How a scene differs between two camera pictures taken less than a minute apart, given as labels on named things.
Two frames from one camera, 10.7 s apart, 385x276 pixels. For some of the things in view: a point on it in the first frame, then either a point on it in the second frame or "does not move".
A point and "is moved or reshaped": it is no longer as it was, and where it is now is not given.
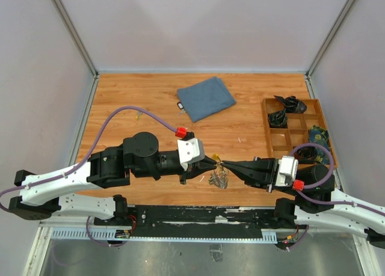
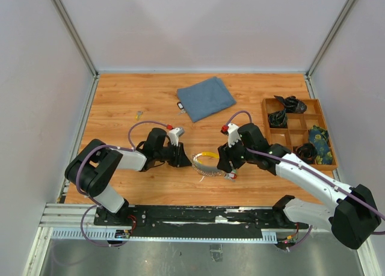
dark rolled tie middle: x=278 y=119 does not move
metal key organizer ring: x=219 y=176 is moved or reshaped
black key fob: x=180 y=104 does not move
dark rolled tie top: x=292 y=105 does not move
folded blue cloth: x=206 y=98 does not move
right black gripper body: x=274 y=177 -> x=236 y=153
